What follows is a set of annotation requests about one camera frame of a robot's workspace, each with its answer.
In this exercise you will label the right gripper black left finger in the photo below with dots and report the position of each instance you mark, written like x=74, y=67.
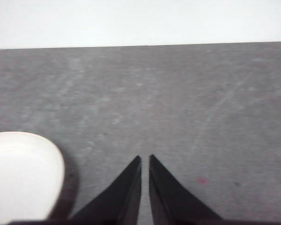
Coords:
x=121, y=201

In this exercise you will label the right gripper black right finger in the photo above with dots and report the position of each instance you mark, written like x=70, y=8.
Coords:
x=168, y=201

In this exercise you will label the white round plate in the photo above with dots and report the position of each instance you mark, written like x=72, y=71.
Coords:
x=21, y=175

